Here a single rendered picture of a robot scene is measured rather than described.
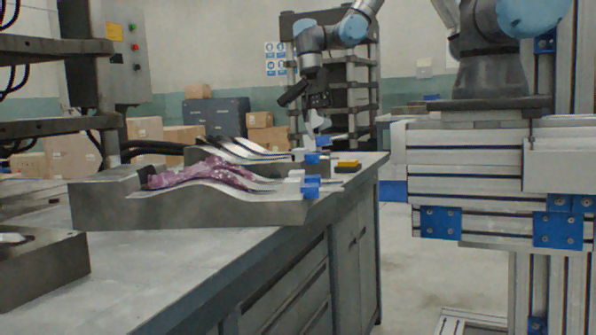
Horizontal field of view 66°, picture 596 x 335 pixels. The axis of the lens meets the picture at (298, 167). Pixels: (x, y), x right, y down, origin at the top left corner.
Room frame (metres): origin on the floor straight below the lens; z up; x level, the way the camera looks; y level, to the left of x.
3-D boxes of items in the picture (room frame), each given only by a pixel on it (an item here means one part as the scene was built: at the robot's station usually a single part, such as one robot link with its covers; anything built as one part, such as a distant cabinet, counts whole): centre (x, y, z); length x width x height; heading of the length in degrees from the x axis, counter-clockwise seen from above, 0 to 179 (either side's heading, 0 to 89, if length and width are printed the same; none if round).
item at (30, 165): (5.74, 3.25, 0.34); 0.63 x 0.45 x 0.40; 67
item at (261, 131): (8.23, 0.46, 0.42); 0.86 x 0.33 x 0.83; 67
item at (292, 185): (0.99, -0.03, 0.86); 0.13 x 0.05 x 0.05; 85
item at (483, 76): (0.97, -0.41, 1.09); 0.15 x 0.15 x 0.10
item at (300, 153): (1.27, -0.05, 0.89); 0.13 x 0.05 x 0.05; 67
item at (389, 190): (4.46, -1.10, 0.11); 0.61 x 0.41 x 0.22; 67
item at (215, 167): (1.07, 0.23, 0.90); 0.26 x 0.18 x 0.08; 85
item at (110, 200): (1.06, 0.23, 0.86); 0.50 x 0.26 x 0.11; 85
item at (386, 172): (4.46, -1.10, 0.28); 0.61 x 0.41 x 0.15; 67
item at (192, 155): (1.42, 0.17, 0.87); 0.50 x 0.26 x 0.14; 68
